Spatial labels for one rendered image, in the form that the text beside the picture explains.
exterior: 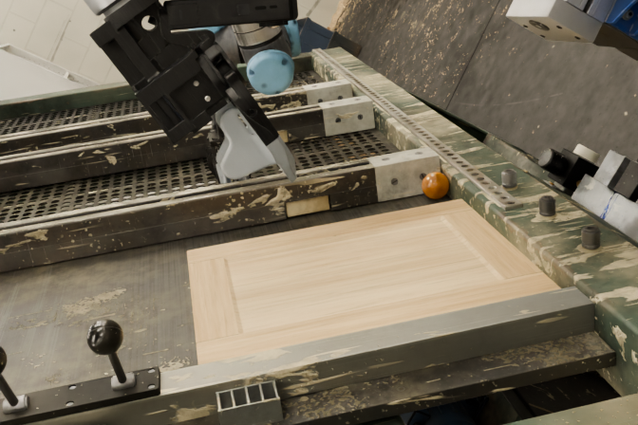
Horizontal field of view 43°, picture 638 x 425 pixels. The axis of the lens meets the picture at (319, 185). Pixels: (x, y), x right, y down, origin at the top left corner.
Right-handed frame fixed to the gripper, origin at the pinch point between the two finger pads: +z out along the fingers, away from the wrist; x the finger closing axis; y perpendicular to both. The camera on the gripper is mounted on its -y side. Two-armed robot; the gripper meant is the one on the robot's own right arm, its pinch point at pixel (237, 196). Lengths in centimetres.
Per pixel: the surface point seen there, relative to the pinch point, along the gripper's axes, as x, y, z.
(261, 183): 4.4, 7.5, -4.3
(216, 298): -7.1, 41.0, 0.3
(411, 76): 116, -269, 45
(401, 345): 13, 67, -2
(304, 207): 11.2, 11.1, 0.4
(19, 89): -98, -328, 29
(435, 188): 34.7, 16.2, -0.5
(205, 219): -6.8, 11.4, -0.8
